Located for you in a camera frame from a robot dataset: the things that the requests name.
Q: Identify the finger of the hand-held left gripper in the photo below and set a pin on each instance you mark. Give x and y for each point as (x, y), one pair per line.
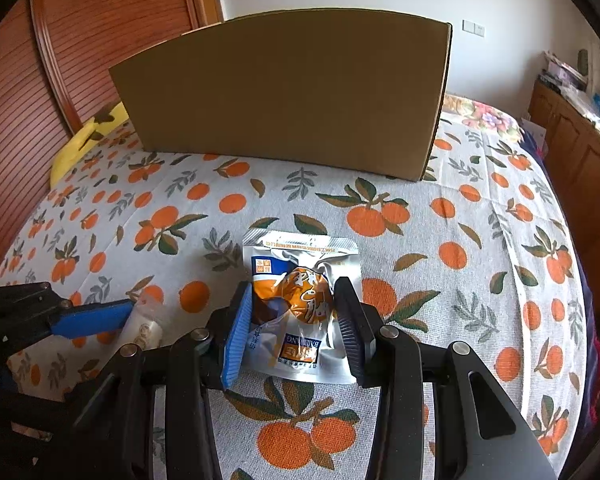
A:
(92, 317)

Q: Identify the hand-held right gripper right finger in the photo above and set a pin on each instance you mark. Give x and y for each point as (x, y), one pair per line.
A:
(352, 340)

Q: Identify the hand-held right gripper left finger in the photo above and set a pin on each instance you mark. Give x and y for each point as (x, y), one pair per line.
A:
(237, 340)

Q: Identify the small white snack packet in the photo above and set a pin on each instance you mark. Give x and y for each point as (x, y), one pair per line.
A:
(142, 327)

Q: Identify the silver orange snack packet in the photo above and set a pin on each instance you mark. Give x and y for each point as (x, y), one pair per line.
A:
(300, 290)

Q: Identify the brown cardboard box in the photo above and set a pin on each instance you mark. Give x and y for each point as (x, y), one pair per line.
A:
(280, 90)

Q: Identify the orange fruit print bedsheet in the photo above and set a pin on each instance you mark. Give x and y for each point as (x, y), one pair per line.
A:
(430, 240)

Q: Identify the yellow plush pillow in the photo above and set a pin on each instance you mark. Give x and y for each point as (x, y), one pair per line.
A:
(75, 152)

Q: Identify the floral cloth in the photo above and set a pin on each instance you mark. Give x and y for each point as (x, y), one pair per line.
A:
(485, 117)

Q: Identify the white paper sheet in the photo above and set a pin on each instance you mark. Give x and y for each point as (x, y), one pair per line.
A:
(535, 135)

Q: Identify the wooden cabinet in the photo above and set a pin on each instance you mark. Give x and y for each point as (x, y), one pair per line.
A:
(575, 160)

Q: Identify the wooden slatted wardrobe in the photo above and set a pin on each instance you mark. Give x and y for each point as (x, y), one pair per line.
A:
(105, 25)

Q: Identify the pile of papers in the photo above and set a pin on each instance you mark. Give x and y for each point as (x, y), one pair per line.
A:
(562, 72)

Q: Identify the white wall socket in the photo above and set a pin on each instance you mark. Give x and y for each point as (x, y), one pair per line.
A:
(473, 27)

